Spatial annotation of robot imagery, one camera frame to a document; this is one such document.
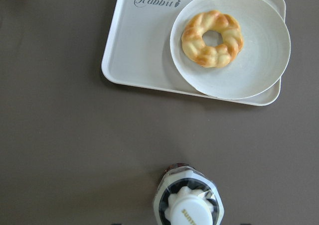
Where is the braided ring bread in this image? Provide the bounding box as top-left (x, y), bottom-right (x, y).
top-left (181, 10), bottom-right (244, 68)

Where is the tea bottle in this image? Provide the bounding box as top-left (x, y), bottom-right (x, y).
top-left (153, 163), bottom-right (224, 225)

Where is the cream rectangular serving tray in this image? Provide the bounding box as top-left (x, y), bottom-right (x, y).
top-left (101, 0), bottom-right (286, 106)

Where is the white round plate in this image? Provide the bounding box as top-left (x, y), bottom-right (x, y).
top-left (170, 0), bottom-right (291, 100)

